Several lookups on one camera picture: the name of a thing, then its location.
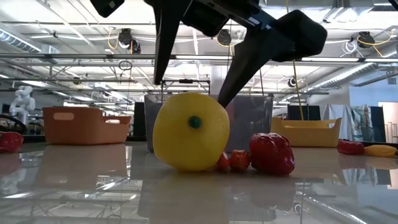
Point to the silver ventilation duct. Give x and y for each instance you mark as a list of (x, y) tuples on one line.
[(351, 73), (18, 42)]

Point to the white robot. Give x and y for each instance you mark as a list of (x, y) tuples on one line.
[(21, 102)]

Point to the orange plastic basket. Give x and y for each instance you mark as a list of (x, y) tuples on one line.
[(77, 130)]

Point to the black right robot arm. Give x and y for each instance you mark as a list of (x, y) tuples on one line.
[(394, 2)]

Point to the long ceiling light bar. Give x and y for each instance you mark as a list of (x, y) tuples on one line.
[(202, 57)]

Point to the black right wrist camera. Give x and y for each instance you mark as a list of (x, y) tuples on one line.
[(107, 6)]

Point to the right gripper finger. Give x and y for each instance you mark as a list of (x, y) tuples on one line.
[(255, 62), (166, 40)]

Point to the patterned hanging cloth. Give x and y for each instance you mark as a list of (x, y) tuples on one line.
[(360, 121)]

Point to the yellow plastic basket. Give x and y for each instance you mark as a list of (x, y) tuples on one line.
[(306, 135)]

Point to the grey translucent plastic basket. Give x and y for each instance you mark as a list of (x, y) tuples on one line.
[(248, 124)]

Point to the white hanging cloth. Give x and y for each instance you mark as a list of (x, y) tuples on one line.
[(334, 115)]

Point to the yellow lemon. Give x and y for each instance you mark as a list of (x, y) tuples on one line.
[(186, 140)]

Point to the black panel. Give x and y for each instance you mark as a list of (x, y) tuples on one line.
[(377, 119), (138, 119), (303, 112)]

